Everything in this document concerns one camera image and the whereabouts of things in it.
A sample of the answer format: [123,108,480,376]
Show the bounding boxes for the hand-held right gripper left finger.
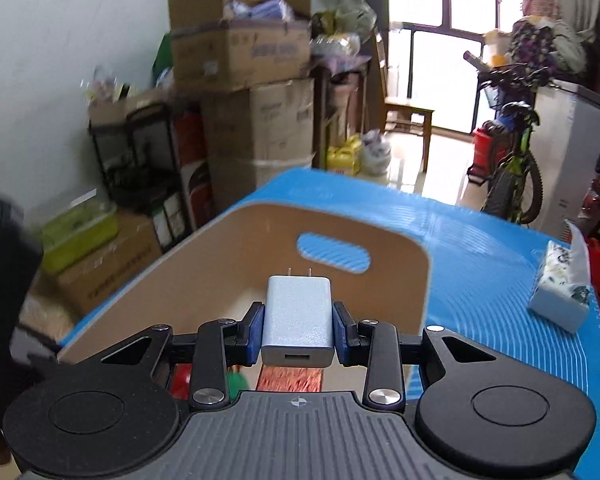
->
[100,301,267,409]

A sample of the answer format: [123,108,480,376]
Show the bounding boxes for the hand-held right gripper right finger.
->
[331,301,499,409]

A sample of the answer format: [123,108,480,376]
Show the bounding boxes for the white usb charger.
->
[260,267,335,369]

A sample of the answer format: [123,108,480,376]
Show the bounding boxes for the small green toy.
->
[226,367,251,394]

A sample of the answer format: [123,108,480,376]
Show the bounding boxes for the cream plastic storage basket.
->
[57,199,433,397]

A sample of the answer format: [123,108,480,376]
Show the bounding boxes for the red patterned gift box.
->
[256,366,326,393]

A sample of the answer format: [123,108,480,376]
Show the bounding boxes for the green container with clear lid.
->
[40,200,121,277]

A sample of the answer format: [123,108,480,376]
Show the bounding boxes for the brown printed cardboard box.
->
[55,210,164,318]

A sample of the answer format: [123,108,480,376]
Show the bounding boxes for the small boxes on rack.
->
[150,192,189,252]

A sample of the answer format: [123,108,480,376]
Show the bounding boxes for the white and red appliance box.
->
[180,160,216,232]

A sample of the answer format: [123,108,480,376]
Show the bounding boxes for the blue silicone baking mat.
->
[75,167,600,480]

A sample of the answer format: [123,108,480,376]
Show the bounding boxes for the yellow jug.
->
[326,135,364,177]

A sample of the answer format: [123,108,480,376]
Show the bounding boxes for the white plastic bag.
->
[360,129,394,177]

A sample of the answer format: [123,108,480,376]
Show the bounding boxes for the wrapped large cardboard box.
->
[200,79,316,212]

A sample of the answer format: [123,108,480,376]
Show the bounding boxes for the black shelf rack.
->
[87,102,191,242]

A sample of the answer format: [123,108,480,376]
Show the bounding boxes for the red carton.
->
[172,112,209,166]

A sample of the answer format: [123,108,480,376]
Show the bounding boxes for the cardboard box of packets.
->
[87,86,171,126]

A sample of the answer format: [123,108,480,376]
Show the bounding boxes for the printed tissue pack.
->
[527,220,594,335]

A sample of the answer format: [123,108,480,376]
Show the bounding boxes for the dark wooden cabinet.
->
[312,55,377,171]

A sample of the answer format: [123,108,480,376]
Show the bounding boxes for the wooden chair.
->
[375,30,436,174]

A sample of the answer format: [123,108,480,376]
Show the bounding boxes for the green and black bicycle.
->
[462,50,552,226]

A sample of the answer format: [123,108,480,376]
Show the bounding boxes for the open cardboard box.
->
[167,0,314,94]

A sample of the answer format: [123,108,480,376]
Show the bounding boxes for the white chest freezer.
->
[530,80,600,241]

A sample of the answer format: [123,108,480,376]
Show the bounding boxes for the balcony glass door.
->
[387,0,546,136]

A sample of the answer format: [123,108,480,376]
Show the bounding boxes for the floral hanging cloth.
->
[510,17,561,84]

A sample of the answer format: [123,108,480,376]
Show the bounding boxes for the grey hanging garment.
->
[550,0,600,92]

